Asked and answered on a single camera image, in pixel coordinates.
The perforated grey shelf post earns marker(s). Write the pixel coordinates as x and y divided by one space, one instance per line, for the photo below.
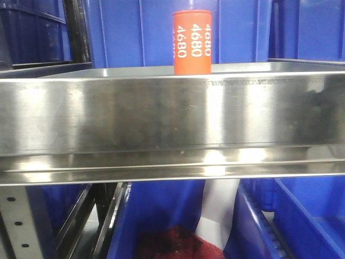
19 222

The orange cylindrical capacitor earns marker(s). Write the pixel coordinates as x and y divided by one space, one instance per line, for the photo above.
192 31

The blue bin with red contents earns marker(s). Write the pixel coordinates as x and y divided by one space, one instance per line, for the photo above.
201 206

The dark blue bin upper left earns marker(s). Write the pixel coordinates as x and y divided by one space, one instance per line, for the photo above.
36 31

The black shelf upright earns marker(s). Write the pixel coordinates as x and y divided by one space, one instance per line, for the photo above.
77 30

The blue bin upper right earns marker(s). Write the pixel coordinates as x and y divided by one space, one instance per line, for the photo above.
309 30

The red mesh material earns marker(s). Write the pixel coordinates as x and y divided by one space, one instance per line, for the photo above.
176 242

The blue bin behind capacitor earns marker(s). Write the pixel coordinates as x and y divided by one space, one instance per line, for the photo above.
140 33

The blue bin lower right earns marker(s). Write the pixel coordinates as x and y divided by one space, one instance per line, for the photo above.
288 218

